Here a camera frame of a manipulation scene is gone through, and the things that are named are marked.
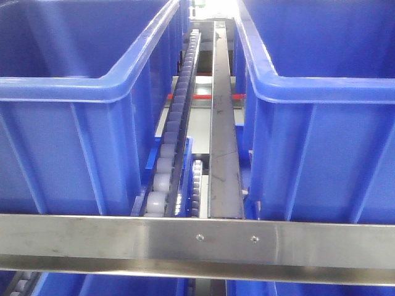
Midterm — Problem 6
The roller track lower shelf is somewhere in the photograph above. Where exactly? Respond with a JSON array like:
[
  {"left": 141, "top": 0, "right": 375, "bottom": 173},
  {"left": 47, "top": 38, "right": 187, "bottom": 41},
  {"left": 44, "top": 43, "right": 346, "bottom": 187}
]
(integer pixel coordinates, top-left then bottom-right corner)
[{"left": 191, "top": 160, "right": 203, "bottom": 218}]

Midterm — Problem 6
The blue plastic bin right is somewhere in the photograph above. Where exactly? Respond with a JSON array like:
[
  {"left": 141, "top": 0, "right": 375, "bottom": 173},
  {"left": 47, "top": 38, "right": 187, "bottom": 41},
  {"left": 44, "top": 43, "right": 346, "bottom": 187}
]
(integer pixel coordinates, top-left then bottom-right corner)
[{"left": 235, "top": 1, "right": 394, "bottom": 224}]

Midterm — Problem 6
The steel divider rail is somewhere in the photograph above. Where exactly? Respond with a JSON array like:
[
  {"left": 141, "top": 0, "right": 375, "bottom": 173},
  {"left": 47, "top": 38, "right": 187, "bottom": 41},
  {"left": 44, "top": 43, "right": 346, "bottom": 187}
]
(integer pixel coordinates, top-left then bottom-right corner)
[{"left": 209, "top": 21, "right": 244, "bottom": 219}]

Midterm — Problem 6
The blue plastic bin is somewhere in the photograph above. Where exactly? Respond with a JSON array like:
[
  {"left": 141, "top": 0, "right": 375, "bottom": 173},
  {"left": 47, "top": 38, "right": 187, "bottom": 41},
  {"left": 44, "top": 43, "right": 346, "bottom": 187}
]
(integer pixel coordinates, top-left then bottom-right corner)
[
  {"left": 1, "top": 1, "right": 182, "bottom": 216},
  {"left": 235, "top": 1, "right": 394, "bottom": 224}
]

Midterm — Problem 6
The roller track bottom left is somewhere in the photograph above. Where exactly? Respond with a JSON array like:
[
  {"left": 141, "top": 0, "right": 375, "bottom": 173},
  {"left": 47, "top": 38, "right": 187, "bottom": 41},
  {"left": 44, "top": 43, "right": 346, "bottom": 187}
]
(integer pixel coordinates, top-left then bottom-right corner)
[{"left": 3, "top": 271, "right": 41, "bottom": 296}]

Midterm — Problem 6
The blue plastic bin left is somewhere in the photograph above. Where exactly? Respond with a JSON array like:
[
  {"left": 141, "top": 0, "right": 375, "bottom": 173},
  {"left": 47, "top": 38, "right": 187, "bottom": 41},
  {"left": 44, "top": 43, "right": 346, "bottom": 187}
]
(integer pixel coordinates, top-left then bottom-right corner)
[{"left": 1, "top": 1, "right": 182, "bottom": 216}]

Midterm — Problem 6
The blue bin lower right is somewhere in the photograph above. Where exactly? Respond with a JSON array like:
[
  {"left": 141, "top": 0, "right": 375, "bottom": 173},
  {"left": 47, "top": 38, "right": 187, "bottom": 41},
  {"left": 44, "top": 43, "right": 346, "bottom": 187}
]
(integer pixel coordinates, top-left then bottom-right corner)
[{"left": 227, "top": 281, "right": 394, "bottom": 296}]

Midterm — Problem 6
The white roller track upper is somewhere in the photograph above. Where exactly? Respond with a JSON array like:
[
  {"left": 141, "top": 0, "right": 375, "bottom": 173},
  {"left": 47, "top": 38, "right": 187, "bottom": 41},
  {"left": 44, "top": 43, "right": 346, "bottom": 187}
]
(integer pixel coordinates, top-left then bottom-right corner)
[{"left": 131, "top": 29, "right": 201, "bottom": 218}]

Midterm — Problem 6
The blue bin lower left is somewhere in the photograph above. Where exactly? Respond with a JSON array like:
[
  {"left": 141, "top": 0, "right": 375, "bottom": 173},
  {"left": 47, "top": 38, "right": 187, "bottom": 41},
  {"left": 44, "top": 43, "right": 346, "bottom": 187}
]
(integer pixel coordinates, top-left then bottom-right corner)
[{"left": 0, "top": 269, "right": 196, "bottom": 296}]

